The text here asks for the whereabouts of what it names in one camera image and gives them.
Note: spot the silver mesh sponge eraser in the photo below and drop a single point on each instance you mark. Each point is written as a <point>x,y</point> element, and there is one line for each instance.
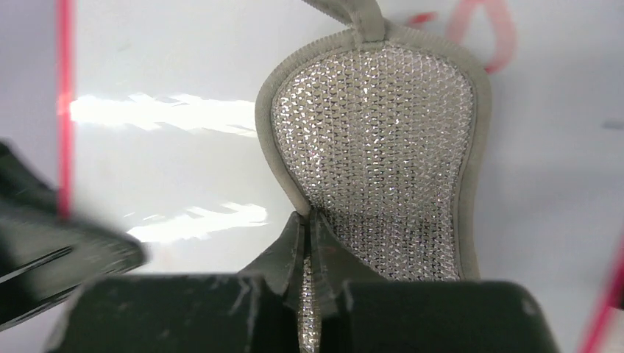
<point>376,135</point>

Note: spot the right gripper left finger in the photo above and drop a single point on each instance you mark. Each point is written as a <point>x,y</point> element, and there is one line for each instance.
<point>253,310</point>

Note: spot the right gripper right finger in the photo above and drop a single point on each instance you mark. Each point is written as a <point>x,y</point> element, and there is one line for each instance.
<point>359,311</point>

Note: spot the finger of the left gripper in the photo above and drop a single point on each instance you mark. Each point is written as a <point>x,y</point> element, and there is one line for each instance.
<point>44,258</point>

